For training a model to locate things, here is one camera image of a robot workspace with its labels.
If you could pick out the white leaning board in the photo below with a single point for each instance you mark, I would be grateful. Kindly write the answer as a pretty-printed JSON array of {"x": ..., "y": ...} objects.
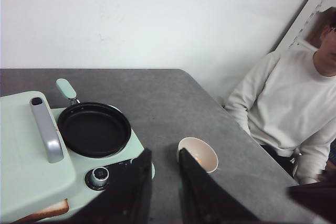
[{"x": 304, "y": 28}]

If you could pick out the white bread slice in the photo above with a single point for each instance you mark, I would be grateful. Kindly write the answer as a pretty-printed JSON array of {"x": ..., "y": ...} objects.
[{"x": 56, "y": 209}]

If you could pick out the breakfast maker hinged lid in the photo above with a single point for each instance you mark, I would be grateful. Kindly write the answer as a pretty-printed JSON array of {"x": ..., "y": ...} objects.
[{"x": 29, "y": 182}]

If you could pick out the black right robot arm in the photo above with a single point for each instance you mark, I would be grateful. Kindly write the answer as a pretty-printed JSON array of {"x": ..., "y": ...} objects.
[{"x": 316, "y": 195}]

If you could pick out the black frying pan mint handle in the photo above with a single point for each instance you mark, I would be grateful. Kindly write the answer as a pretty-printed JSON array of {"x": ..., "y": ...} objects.
[{"x": 91, "y": 129}]

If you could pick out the mint green breakfast maker base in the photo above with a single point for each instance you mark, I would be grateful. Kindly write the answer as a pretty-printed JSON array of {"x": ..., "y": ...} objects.
[{"x": 82, "y": 165}]

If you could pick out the person in white sweater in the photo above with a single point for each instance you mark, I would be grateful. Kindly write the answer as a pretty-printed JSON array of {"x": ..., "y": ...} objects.
[{"x": 286, "y": 103}]

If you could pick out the left silver control knob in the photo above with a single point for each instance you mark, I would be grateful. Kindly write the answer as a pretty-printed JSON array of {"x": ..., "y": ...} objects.
[{"x": 99, "y": 176}]

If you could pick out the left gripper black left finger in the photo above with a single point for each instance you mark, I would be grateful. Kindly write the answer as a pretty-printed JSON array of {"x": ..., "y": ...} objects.
[{"x": 126, "y": 199}]

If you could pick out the beige ribbed bowl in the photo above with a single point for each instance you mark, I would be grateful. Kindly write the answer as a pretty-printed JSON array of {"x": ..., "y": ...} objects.
[{"x": 200, "y": 149}]

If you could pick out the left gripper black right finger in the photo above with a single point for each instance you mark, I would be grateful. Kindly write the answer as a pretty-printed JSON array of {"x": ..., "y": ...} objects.
[{"x": 203, "y": 200}]

